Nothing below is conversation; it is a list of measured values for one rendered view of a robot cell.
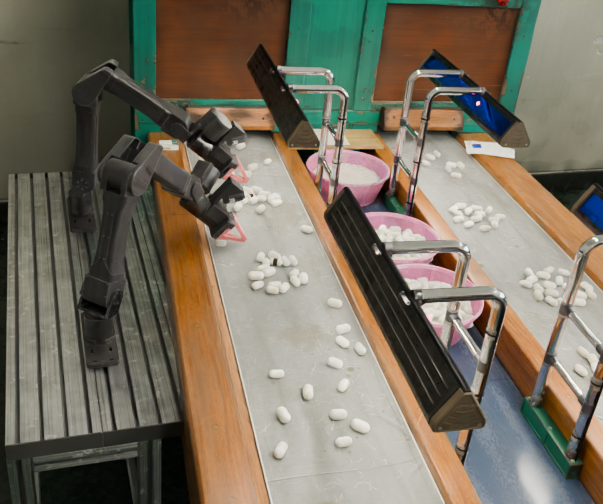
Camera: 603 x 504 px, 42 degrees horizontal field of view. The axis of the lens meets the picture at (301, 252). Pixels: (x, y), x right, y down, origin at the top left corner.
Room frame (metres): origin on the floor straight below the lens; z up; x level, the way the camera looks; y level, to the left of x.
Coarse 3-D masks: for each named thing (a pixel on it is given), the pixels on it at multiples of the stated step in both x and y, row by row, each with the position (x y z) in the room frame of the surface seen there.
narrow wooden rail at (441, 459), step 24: (288, 168) 2.26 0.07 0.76; (312, 192) 2.09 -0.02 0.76; (312, 216) 1.95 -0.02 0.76; (336, 264) 1.70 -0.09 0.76; (360, 312) 1.50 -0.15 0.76; (384, 360) 1.33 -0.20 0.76; (408, 408) 1.18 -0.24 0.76; (432, 432) 1.12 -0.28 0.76; (432, 456) 1.06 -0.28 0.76; (456, 456) 1.07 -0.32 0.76; (456, 480) 1.01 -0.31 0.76
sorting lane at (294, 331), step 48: (288, 192) 2.13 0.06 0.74; (288, 240) 1.84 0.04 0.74; (240, 288) 1.58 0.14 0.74; (336, 288) 1.63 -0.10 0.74; (240, 336) 1.39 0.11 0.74; (288, 336) 1.41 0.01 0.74; (336, 336) 1.43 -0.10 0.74; (288, 384) 1.25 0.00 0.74; (336, 384) 1.26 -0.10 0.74; (384, 384) 1.28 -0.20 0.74; (288, 432) 1.11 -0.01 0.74; (336, 432) 1.12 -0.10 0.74; (384, 432) 1.14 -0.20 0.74; (288, 480) 0.99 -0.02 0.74; (336, 480) 1.00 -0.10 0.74; (384, 480) 1.01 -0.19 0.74; (432, 480) 1.02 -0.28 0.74
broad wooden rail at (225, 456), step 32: (160, 192) 1.99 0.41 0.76; (160, 224) 1.82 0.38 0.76; (192, 224) 1.82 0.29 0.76; (192, 256) 1.66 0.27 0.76; (192, 288) 1.52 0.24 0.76; (192, 320) 1.40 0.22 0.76; (224, 320) 1.43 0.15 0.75; (192, 352) 1.29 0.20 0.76; (224, 352) 1.30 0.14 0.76; (192, 384) 1.19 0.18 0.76; (224, 384) 1.20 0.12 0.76; (192, 416) 1.10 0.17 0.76; (224, 416) 1.11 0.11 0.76; (192, 448) 1.02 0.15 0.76; (224, 448) 1.03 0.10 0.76; (256, 448) 1.06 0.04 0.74; (192, 480) 1.02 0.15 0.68; (224, 480) 0.95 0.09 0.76; (256, 480) 0.96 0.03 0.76
